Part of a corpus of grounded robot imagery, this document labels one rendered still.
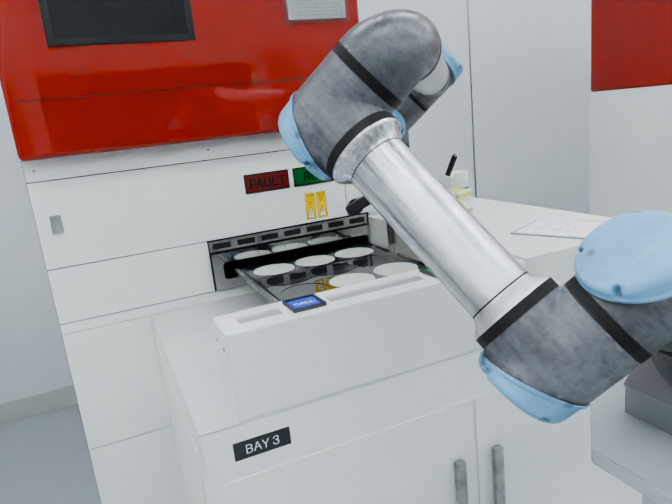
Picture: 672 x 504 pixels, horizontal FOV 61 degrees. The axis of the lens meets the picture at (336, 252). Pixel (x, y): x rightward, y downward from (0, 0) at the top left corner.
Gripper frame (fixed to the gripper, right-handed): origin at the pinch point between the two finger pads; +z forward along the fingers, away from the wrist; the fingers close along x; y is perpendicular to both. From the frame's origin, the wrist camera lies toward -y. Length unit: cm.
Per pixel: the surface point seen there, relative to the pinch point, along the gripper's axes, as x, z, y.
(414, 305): -39.5, -1.6, 4.2
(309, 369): -49, 4, -13
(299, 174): 16.9, -19.0, -22.6
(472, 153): 229, -1, 47
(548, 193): 259, 33, 99
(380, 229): 20.4, -2.0, -3.1
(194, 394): -46, 10, -33
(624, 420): -58, 10, 30
